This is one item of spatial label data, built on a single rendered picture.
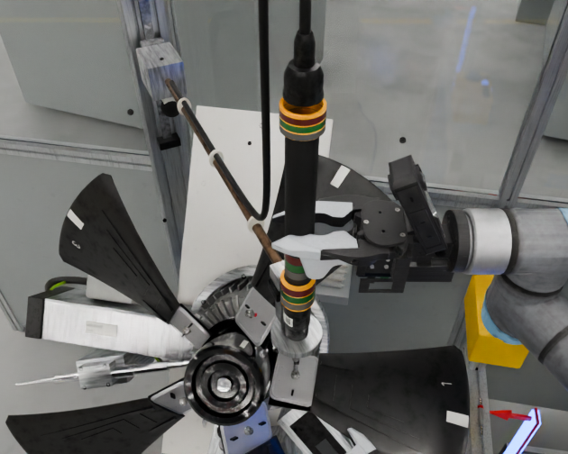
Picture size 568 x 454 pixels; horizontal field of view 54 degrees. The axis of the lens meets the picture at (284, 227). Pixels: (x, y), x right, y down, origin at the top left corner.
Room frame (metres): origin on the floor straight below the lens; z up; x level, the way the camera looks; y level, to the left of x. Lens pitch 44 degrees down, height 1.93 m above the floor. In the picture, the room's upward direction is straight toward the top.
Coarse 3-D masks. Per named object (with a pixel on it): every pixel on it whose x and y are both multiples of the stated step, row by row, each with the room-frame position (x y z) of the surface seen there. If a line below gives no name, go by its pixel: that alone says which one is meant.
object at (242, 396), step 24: (216, 336) 0.49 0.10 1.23; (240, 336) 0.48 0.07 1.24; (192, 360) 0.43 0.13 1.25; (216, 360) 0.43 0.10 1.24; (240, 360) 0.43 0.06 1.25; (264, 360) 0.44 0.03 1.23; (192, 384) 0.41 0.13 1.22; (240, 384) 0.40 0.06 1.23; (264, 384) 0.40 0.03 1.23; (192, 408) 0.39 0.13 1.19; (216, 408) 0.39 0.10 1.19; (240, 408) 0.39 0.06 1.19
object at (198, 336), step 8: (176, 312) 0.51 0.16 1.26; (184, 312) 0.50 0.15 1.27; (176, 320) 0.52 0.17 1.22; (184, 320) 0.50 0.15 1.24; (192, 320) 0.49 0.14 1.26; (176, 328) 0.52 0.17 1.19; (192, 328) 0.49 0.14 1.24; (200, 328) 0.48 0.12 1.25; (184, 336) 0.51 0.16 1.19; (192, 336) 0.50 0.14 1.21; (200, 336) 0.49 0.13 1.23; (208, 336) 0.47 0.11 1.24; (192, 344) 0.50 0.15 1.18; (200, 344) 0.49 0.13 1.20
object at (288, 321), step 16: (304, 48) 0.43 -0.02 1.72; (288, 64) 0.44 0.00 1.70; (304, 64) 0.43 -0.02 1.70; (288, 80) 0.43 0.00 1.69; (304, 80) 0.42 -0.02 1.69; (320, 80) 0.43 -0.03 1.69; (288, 96) 0.43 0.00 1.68; (304, 96) 0.42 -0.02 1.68; (320, 96) 0.43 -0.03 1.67; (288, 320) 0.42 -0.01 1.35; (304, 320) 0.42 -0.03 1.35; (288, 336) 0.43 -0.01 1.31; (304, 336) 0.43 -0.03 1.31
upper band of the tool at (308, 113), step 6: (282, 102) 0.44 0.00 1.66; (324, 102) 0.44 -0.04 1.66; (282, 108) 0.43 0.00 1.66; (288, 108) 0.45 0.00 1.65; (300, 108) 0.46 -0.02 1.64; (306, 108) 0.46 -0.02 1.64; (312, 108) 0.46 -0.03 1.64; (318, 108) 0.45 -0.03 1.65; (324, 108) 0.43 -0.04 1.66; (288, 114) 0.42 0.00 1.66; (294, 114) 0.42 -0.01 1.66; (300, 114) 0.42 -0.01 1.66; (306, 114) 0.42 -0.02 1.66; (312, 114) 0.42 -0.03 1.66; (318, 114) 0.42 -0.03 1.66; (282, 120) 0.43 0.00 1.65; (300, 126) 0.42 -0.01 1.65; (306, 126) 0.42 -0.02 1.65; (324, 126) 0.43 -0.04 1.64; (294, 132) 0.42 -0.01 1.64; (312, 132) 0.42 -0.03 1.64
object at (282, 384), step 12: (288, 360) 0.47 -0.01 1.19; (300, 360) 0.47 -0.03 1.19; (312, 360) 0.47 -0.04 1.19; (276, 372) 0.44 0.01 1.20; (288, 372) 0.45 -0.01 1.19; (300, 372) 0.45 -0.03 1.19; (312, 372) 0.45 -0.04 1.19; (276, 384) 0.42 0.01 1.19; (288, 384) 0.42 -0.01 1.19; (300, 384) 0.43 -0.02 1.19; (312, 384) 0.43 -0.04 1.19; (276, 396) 0.40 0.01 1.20; (288, 396) 0.40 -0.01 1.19; (300, 396) 0.40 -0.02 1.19; (312, 396) 0.40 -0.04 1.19
